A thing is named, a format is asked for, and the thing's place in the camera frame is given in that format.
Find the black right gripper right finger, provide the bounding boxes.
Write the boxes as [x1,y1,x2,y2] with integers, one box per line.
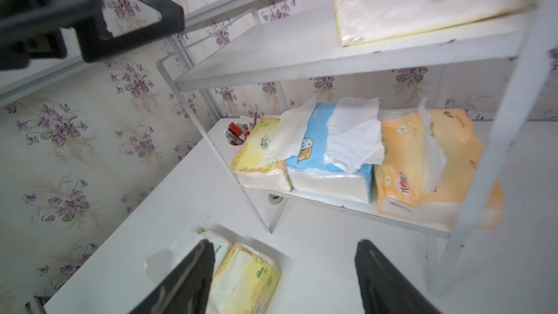
[355,239,440,314]

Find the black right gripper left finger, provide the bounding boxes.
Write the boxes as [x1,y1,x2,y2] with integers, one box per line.
[131,239,215,313]

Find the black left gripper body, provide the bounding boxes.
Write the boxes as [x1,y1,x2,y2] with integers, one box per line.
[1,0,99,70]

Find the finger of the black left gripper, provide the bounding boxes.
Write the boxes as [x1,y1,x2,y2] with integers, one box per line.
[74,0,185,63]

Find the white tissue pack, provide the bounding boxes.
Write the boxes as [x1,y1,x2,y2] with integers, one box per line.
[145,229,232,285]

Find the blue tissue pack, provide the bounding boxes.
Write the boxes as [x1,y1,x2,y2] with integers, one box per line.
[259,97,384,204]

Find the white two-tier shelf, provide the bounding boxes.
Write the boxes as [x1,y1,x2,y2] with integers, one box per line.
[155,0,558,297]

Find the orange tissue pack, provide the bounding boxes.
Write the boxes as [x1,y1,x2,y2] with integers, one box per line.
[373,101,483,228]

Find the pink pen cup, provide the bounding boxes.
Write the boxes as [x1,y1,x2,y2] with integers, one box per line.
[225,129,250,146]

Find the pens in cup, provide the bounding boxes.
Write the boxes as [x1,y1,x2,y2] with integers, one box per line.
[227,106,259,134]

